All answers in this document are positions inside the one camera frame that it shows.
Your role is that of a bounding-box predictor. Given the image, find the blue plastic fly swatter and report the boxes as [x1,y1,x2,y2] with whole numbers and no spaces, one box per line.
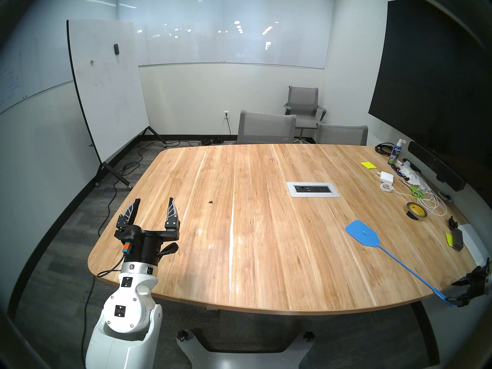
[345,220,454,308]

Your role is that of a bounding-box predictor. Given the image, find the freestanding whiteboard with black stand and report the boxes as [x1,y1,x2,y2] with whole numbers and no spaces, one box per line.
[66,19,168,191]

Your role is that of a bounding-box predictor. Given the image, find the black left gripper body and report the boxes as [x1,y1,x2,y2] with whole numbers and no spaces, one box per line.
[114,225,181,266]

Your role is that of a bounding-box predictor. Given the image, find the grey table power outlet box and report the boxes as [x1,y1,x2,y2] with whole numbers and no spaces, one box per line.
[286,181,341,198]

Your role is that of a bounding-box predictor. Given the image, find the green handled scissors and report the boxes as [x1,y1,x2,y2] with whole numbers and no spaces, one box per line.
[399,178,426,199]

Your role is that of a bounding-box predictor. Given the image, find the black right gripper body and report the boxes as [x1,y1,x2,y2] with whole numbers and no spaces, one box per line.
[466,257,491,307]

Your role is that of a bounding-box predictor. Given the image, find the white charging cable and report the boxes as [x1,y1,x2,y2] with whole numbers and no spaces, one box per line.
[371,170,448,218]

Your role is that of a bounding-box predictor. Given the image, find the grey mesh office chair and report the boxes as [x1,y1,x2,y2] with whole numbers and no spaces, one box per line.
[237,110,297,145]
[316,123,369,146]

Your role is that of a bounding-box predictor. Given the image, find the black table leg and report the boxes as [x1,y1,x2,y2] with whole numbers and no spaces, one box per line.
[411,301,440,367]

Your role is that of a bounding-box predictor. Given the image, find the whiteboard cleaner spray bottle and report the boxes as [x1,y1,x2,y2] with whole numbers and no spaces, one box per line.
[387,138,406,166]

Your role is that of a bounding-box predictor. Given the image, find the crumpled white cloth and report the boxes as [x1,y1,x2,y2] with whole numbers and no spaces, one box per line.
[396,160,431,190]

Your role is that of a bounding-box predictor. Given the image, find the wall whiteboard with blue writing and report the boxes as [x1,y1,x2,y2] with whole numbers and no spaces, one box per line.
[0,0,120,115]

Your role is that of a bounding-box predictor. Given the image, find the large black wall screen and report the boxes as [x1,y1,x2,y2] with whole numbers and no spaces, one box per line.
[368,0,492,196]

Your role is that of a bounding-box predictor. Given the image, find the grey armrest office chair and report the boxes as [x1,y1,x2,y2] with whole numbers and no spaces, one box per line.
[284,85,327,142]

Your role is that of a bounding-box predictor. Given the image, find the black video sound bar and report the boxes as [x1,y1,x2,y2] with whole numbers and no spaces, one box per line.
[407,141,467,192]

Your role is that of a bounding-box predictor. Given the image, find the black yellow tape roll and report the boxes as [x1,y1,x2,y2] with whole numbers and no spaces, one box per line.
[407,202,428,221]

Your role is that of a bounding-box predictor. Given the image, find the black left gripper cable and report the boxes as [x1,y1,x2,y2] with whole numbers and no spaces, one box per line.
[81,256,125,359]

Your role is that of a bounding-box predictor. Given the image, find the wide glass wall whiteboard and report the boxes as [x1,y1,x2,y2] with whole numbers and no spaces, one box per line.
[117,0,335,70]

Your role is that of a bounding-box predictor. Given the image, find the long black floor cable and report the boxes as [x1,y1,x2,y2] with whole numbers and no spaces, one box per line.
[97,140,198,236]

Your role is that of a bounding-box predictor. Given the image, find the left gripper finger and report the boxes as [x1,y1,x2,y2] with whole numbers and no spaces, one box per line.
[115,198,141,231]
[165,197,181,233]

